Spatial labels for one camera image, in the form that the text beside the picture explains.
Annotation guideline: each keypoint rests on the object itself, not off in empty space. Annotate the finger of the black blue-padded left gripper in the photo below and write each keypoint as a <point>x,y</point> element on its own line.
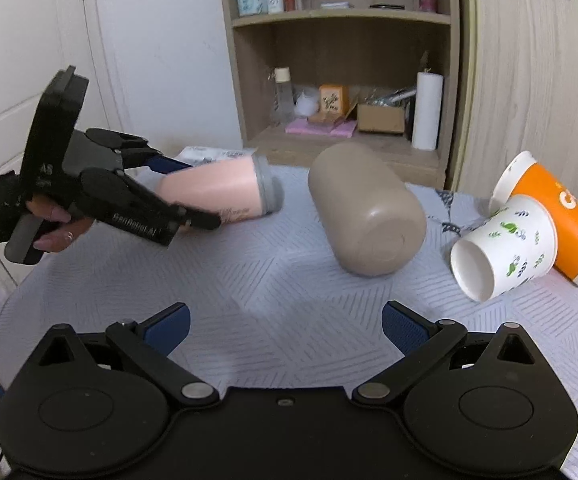
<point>135,151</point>
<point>195,218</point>

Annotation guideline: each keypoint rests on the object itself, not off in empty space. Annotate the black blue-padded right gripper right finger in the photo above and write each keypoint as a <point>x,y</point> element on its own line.
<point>424,345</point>

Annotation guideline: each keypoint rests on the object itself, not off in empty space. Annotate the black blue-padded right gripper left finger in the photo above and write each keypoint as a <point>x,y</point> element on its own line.
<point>147,345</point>

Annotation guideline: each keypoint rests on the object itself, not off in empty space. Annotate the pink cup with grey rim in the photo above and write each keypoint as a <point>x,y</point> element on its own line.
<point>237,189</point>

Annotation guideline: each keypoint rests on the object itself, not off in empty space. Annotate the taupe beige cup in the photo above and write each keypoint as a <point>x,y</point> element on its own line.
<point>373,223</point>

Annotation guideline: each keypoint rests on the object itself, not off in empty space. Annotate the white paper cup green pattern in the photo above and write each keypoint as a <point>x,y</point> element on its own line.
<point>517,244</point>

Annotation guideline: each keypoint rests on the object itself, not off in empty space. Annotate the orange paper cup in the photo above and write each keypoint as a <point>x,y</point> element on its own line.
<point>526,176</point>

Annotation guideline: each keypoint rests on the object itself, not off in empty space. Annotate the left hand in black glove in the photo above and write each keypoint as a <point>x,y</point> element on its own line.
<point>61,227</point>

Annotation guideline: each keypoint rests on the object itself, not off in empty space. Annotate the white paper packet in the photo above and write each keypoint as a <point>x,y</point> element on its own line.
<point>200,155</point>

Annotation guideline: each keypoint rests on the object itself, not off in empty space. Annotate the white patterned tablecloth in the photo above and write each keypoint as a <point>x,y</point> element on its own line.
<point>270,305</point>

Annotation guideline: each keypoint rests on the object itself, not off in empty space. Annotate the clear bottle cream cap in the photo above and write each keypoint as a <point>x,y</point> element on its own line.
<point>283,98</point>

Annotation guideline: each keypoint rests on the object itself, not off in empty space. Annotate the white panel door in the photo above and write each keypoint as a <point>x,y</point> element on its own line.
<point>38,38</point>

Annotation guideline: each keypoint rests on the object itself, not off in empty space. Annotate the white round container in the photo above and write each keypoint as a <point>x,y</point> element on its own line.
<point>306,102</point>

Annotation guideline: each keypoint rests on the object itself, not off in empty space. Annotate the pink flat box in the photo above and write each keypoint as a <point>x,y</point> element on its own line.
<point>302,127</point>

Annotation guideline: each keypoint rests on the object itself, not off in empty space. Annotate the small orange floral box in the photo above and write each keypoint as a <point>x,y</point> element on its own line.
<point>334,99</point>

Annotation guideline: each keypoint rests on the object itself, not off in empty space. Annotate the brown cardboard box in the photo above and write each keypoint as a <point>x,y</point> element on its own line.
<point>380,119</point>

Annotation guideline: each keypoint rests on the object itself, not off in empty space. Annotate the wooden open shelf unit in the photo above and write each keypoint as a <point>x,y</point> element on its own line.
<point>370,46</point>

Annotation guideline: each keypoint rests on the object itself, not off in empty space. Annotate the white paper towel roll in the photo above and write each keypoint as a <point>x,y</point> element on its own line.
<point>427,114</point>

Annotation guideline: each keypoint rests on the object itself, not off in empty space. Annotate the light wood wardrobe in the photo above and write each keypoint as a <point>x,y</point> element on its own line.
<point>518,91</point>

